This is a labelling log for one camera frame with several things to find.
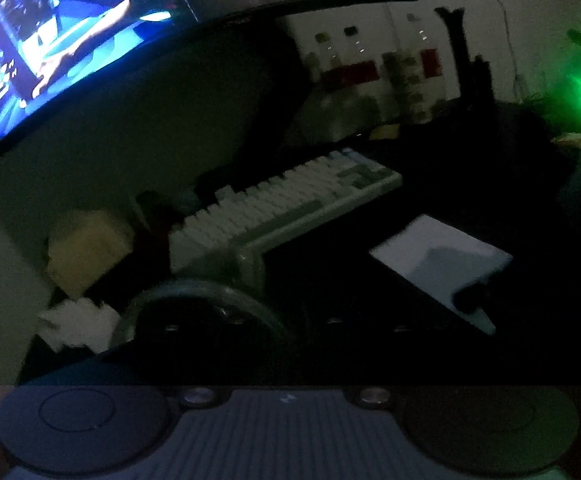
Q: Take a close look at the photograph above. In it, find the yellow cardboard box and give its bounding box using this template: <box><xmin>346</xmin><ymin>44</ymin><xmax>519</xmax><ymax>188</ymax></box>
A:
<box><xmin>46</xmin><ymin>210</ymin><xmax>134</xmax><ymax>300</ymax></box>

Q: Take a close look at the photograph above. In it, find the white mechanical keyboard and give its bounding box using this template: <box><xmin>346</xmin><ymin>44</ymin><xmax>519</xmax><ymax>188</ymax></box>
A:
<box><xmin>169</xmin><ymin>148</ymin><xmax>402</xmax><ymax>272</ymax></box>

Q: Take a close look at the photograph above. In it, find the dark glass jar container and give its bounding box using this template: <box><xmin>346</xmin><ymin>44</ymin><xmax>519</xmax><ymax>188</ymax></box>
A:
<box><xmin>112</xmin><ymin>278</ymin><xmax>283</xmax><ymax>347</ymax></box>

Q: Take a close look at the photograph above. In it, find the crumpled white tissue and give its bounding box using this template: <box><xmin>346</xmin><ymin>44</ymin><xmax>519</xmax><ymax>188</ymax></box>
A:
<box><xmin>36</xmin><ymin>298</ymin><xmax>120</xmax><ymax>354</ymax></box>

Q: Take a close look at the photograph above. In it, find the white box with patterns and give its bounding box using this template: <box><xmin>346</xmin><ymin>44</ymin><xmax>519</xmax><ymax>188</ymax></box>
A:
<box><xmin>383</xmin><ymin>48</ymin><xmax>446</xmax><ymax>124</ymax></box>

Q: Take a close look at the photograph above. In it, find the white cleaning cloth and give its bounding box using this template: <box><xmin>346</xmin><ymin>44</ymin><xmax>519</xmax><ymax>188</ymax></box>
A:
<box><xmin>371</xmin><ymin>214</ymin><xmax>511</xmax><ymax>334</ymax></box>

